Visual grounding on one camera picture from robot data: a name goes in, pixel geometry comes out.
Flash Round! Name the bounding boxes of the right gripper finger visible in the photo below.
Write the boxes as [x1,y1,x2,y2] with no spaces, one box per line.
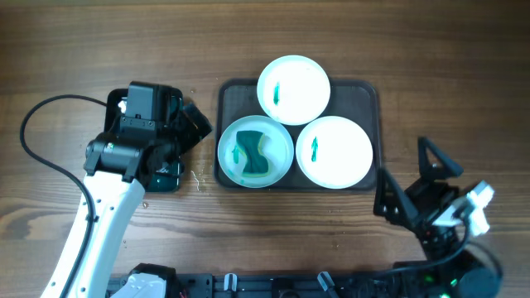
[373,167,418,227]
[417,137,464,181]

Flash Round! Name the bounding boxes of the left black cable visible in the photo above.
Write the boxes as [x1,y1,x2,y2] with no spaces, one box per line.
[19,94,109,298]

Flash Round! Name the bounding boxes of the white plate top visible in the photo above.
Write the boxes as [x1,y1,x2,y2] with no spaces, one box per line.
[256,55,330,126]

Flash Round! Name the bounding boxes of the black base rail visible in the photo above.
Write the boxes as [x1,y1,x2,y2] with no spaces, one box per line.
[107,271,398,298]

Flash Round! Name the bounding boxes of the green yellow sponge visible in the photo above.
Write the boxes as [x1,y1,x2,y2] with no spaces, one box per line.
[236,131,271,177]

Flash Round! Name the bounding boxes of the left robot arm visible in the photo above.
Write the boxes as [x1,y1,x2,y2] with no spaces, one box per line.
[42,82,212,297]

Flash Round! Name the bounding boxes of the black water tray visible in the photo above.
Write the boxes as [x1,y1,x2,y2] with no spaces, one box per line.
[104,89,185,193]

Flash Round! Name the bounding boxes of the white plate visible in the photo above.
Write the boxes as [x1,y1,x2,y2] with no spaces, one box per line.
[256,55,330,126]
[296,116,374,190]
[214,115,295,189]

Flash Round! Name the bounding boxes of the dark brown serving tray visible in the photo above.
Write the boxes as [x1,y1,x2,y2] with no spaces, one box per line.
[213,79,382,193]

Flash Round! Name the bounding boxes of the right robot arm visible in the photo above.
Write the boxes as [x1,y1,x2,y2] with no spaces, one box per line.
[373,137,504,297]

